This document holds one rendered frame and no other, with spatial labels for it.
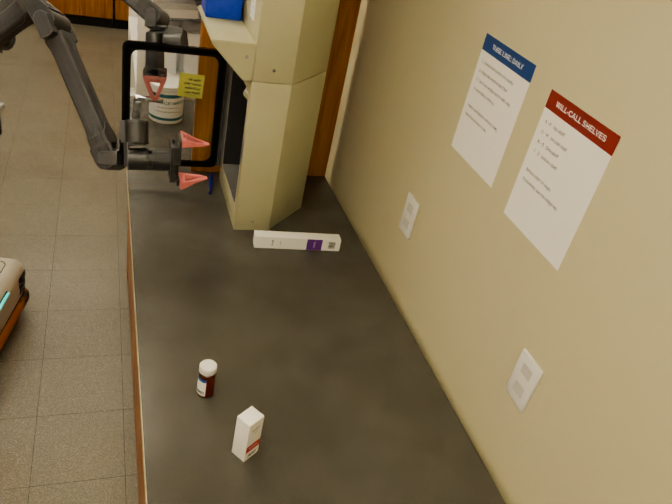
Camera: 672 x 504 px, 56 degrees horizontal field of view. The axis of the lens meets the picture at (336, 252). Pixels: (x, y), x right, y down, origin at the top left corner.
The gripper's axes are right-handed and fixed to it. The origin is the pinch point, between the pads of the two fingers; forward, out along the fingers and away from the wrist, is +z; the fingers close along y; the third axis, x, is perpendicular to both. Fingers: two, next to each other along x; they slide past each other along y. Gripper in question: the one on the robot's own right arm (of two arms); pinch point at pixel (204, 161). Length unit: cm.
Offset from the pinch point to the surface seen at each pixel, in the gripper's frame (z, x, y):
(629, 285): 55, -93, 23
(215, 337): -0.5, -38.2, -28.9
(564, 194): 55, -71, 28
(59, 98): -57, 333, -106
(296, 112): 26.7, 11.6, 10.7
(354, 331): 36, -39, -29
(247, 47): 10.0, 7.1, 28.9
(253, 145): 14.6, 8.3, 1.5
